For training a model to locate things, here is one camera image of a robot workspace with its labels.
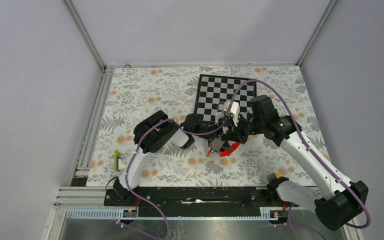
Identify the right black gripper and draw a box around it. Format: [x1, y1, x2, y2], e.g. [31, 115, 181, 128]
[223, 111, 265, 145]

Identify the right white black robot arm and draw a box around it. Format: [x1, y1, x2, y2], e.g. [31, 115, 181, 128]
[216, 95, 369, 231]

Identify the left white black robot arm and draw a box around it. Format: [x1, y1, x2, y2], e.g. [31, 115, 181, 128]
[113, 110, 223, 206]

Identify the black white checkerboard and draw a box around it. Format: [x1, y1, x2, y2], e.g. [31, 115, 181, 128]
[194, 74, 257, 122]

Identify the floral patterned mat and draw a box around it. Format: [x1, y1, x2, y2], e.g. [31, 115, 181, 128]
[86, 66, 328, 187]

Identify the green white small block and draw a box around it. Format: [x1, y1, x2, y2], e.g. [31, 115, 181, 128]
[113, 150, 127, 172]

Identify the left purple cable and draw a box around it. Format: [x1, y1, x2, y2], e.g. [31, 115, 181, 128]
[115, 102, 233, 240]

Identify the purple cable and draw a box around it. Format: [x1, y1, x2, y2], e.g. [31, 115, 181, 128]
[225, 78, 372, 240]
[115, 102, 233, 240]

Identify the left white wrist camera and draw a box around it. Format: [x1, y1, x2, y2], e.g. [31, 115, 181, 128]
[215, 110, 226, 126]

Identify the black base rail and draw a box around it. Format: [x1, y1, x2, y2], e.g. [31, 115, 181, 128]
[103, 187, 291, 219]

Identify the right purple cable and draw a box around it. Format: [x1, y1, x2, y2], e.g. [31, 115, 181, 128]
[225, 78, 372, 240]

